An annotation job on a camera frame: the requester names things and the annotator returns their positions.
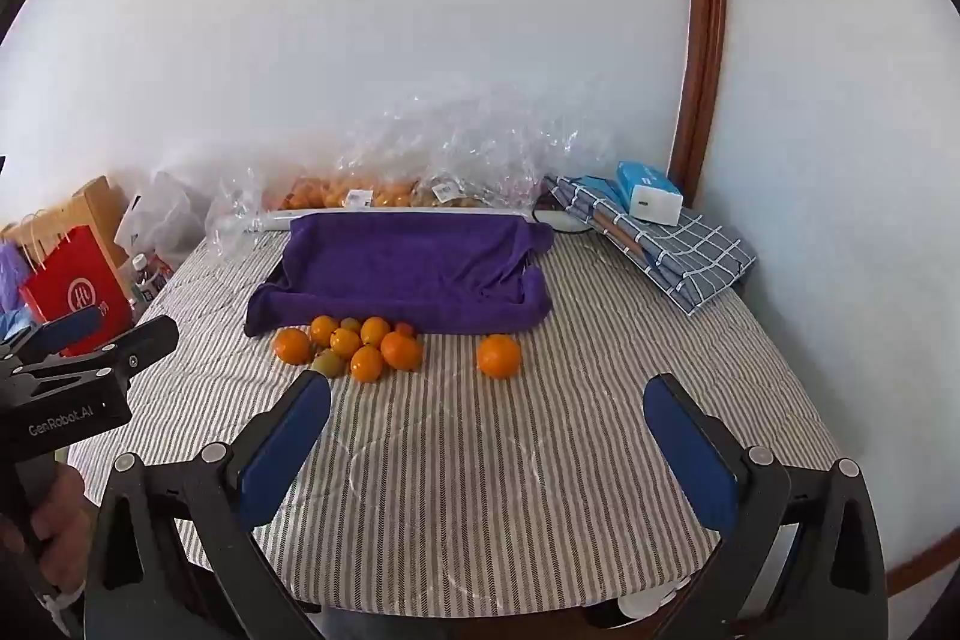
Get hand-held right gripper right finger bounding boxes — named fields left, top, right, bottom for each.
left=585, top=374, right=890, bottom=640

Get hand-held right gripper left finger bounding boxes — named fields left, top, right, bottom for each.
left=82, top=370, right=332, bottom=640

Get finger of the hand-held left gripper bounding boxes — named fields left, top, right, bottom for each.
left=15, top=315, right=179, bottom=386
left=0, top=306, right=104, bottom=371

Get person's left hand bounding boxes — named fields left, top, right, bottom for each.
left=0, top=460, right=98, bottom=611

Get red paper bag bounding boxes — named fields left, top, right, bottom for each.
left=19, top=224, right=132, bottom=356

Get plastic bottle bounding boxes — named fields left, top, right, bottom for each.
left=131, top=254, right=173, bottom=304

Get purple fluffy item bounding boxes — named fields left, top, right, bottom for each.
left=0, top=242, right=35, bottom=311

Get cardboard box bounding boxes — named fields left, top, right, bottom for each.
left=45, top=175, right=128, bottom=281

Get white plastic bag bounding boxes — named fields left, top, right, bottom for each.
left=116, top=171, right=196, bottom=270

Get empty clear plastic bag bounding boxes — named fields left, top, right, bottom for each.
left=206, top=167, right=263, bottom=251

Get striped grey tablecloth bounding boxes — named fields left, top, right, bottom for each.
left=67, top=212, right=845, bottom=615

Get blue checked folded cloth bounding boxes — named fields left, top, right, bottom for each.
left=544, top=173, right=757, bottom=316

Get purple towel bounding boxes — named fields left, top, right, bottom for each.
left=245, top=212, right=556, bottom=339

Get clear bag of oranges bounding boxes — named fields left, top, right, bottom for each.
left=262, top=100, right=428, bottom=214

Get white round device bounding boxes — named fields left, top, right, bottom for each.
left=529, top=205, right=593, bottom=234

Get blue white tissue pack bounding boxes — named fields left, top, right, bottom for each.
left=616, top=161, right=685, bottom=226

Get clear bag of brown fruit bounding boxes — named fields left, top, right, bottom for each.
left=416, top=85, right=601, bottom=210

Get brown wooden door frame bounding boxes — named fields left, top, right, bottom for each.
left=669, top=0, right=730, bottom=187

